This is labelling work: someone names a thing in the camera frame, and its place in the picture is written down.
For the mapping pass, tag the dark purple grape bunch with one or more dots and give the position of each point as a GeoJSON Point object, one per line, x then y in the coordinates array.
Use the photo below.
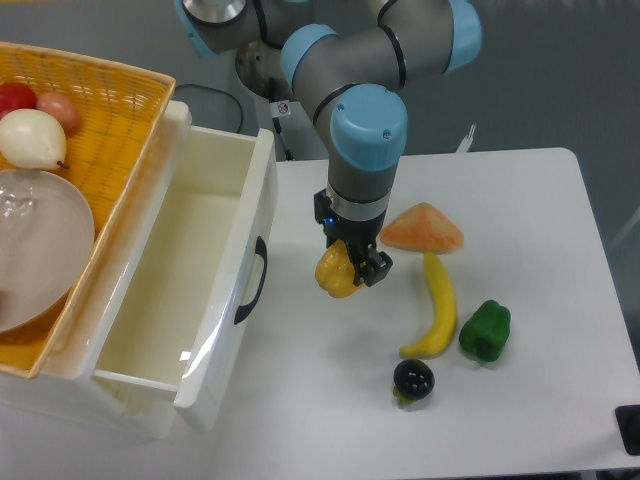
{"type": "Point", "coordinates": [413, 381]}

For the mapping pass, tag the green bell pepper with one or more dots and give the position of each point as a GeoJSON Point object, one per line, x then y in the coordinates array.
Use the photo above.
{"type": "Point", "coordinates": [485, 335]}

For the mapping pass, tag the yellow woven basket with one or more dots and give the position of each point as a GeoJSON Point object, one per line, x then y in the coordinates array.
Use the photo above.
{"type": "Point", "coordinates": [120, 106]}

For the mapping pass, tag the black drawer handle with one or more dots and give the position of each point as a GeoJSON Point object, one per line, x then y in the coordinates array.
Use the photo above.
{"type": "Point", "coordinates": [256, 282]}

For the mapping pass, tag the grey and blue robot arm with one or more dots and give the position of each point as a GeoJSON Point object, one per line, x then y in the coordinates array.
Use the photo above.
{"type": "Point", "coordinates": [349, 89]}

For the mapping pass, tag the open white drawer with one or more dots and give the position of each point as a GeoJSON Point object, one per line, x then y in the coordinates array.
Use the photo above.
{"type": "Point", "coordinates": [230, 191]}

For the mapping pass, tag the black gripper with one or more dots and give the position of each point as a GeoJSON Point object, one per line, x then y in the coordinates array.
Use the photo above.
{"type": "Point", "coordinates": [357, 225]}

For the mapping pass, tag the pink peach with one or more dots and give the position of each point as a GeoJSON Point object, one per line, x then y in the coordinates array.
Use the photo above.
{"type": "Point", "coordinates": [62, 109]}

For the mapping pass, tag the red apple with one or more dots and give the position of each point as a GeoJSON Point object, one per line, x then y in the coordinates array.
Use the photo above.
{"type": "Point", "coordinates": [16, 96]}

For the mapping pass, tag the yellow bell pepper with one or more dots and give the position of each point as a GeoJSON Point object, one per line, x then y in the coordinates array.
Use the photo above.
{"type": "Point", "coordinates": [335, 272]}

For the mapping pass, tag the beige plate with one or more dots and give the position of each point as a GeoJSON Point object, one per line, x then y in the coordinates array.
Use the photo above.
{"type": "Point", "coordinates": [47, 236]}

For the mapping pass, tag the black device at table edge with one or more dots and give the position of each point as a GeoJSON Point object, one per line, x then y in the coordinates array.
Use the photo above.
{"type": "Point", "coordinates": [628, 420]}

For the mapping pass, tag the white pear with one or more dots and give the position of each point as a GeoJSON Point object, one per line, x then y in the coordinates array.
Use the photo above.
{"type": "Point", "coordinates": [32, 139]}

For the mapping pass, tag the yellow banana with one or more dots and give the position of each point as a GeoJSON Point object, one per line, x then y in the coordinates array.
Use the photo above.
{"type": "Point", "coordinates": [439, 336]}

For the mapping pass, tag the white table bracket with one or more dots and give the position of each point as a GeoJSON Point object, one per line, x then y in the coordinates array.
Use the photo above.
{"type": "Point", "coordinates": [467, 141]}

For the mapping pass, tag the white drawer cabinet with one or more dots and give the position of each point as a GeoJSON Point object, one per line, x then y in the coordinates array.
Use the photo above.
{"type": "Point", "coordinates": [75, 350]}

